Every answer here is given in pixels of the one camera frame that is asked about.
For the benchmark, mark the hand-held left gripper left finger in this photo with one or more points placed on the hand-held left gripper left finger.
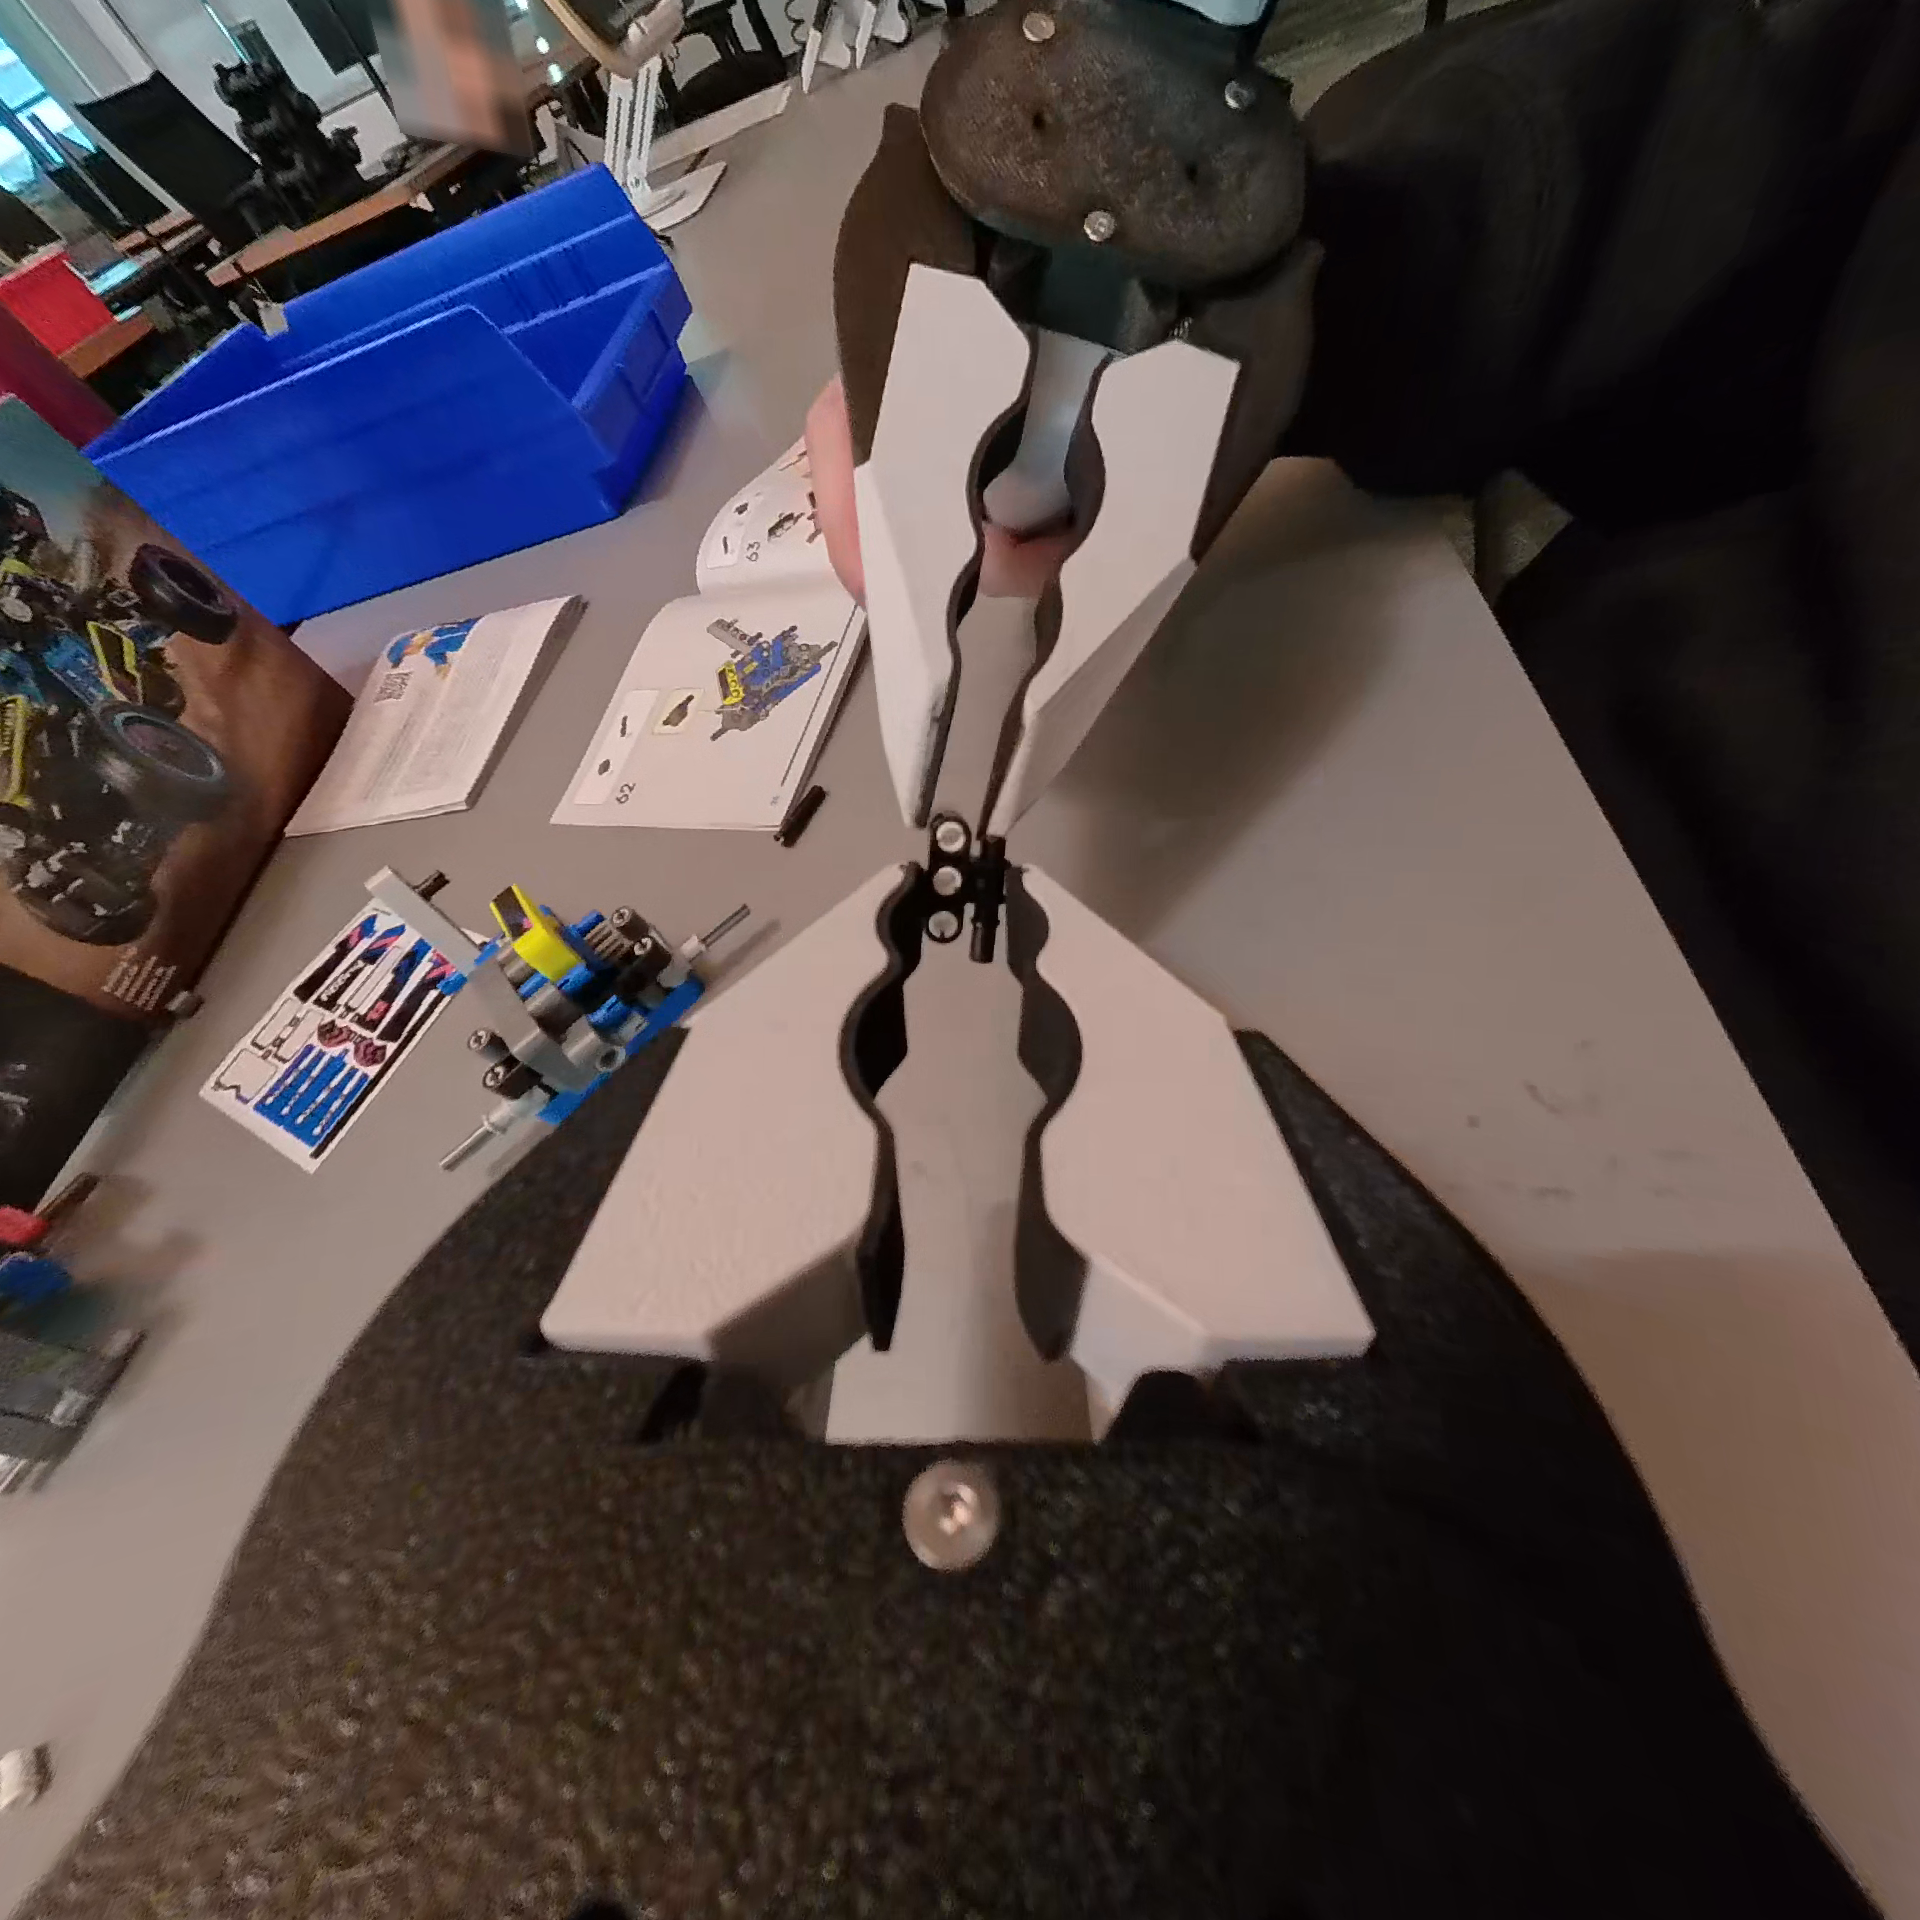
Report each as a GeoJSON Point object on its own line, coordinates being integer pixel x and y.
{"type": "Point", "coordinates": [720, 1172]}

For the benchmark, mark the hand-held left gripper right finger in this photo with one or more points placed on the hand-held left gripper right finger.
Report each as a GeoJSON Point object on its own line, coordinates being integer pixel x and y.
{"type": "Point", "coordinates": [1200, 1172]}

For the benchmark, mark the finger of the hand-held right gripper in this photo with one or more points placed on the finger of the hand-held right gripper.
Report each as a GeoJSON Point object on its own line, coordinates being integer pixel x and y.
{"type": "Point", "coordinates": [1141, 524]}
{"type": "Point", "coordinates": [915, 524]}

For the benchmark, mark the black lego connector piece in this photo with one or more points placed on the black lego connector piece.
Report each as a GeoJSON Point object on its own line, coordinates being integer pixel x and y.
{"type": "Point", "coordinates": [949, 902]}

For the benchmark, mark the person's right forearm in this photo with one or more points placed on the person's right forearm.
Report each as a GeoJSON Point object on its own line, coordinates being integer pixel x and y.
{"type": "Point", "coordinates": [1500, 226]}

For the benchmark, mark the small blue yellow lego assembly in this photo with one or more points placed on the small blue yellow lego assembly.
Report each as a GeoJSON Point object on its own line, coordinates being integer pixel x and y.
{"type": "Point", "coordinates": [598, 975]}

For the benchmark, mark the open lego instruction booklet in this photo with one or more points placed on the open lego instruction booklet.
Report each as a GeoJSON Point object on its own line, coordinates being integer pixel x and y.
{"type": "Point", "coordinates": [704, 720]}

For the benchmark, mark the black lego axle pin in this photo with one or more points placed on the black lego axle pin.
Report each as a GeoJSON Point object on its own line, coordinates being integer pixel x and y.
{"type": "Point", "coordinates": [802, 815]}

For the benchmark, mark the lego sticker sheet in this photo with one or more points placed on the lego sticker sheet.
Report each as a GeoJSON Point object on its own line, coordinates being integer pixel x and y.
{"type": "Point", "coordinates": [299, 1080]}

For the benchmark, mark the closed lego booklet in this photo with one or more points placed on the closed lego booklet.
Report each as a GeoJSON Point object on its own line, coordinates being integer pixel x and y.
{"type": "Point", "coordinates": [435, 720]}

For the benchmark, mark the large blue yellow lego assembly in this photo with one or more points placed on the large blue yellow lego assembly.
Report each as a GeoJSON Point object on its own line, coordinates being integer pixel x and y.
{"type": "Point", "coordinates": [59, 1307]}

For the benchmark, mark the lego set box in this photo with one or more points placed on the lego set box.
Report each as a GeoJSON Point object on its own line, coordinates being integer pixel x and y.
{"type": "Point", "coordinates": [134, 720]}

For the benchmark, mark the small white lego connector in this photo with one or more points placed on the small white lego connector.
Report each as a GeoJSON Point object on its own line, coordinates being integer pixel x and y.
{"type": "Point", "coordinates": [22, 1780]}

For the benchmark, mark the person's right hand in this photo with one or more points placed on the person's right hand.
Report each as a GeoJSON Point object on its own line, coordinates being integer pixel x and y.
{"type": "Point", "coordinates": [834, 494]}

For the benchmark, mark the blue plastic storage bin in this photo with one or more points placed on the blue plastic storage bin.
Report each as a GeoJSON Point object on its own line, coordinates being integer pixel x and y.
{"type": "Point", "coordinates": [494, 240]}
{"type": "Point", "coordinates": [374, 482]}

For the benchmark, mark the red plastic bin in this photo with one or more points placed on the red plastic bin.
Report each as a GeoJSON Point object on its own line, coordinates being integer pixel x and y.
{"type": "Point", "coordinates": [53, 347]}

